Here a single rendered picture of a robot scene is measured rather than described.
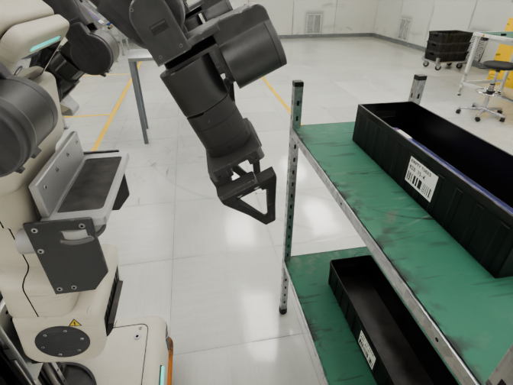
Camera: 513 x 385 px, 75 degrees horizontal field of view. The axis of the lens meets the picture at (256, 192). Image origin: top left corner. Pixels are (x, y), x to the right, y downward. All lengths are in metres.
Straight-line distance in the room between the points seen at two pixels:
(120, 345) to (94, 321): 0.58
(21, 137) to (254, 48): 0.24
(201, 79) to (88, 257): 0.40
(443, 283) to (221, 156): 0.42
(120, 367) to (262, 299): 0.76
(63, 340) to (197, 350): 0.86
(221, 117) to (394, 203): 0.51
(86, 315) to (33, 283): 0.12
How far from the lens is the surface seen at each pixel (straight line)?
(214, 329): 1.67
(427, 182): 0.77
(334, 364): 1.19
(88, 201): 0.65
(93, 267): 0.66
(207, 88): 0.36
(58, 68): 0.83
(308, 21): 10.23
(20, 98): 0.43
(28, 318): 0.82
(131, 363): 1.32
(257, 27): 0.36
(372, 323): 1.30
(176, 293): 1.84
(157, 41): 0.34
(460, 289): 0.64
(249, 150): 0.37
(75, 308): 0.80
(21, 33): 0.55
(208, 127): 0.37
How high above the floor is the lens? 1.36
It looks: 33 degrees down
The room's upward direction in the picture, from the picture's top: straight up
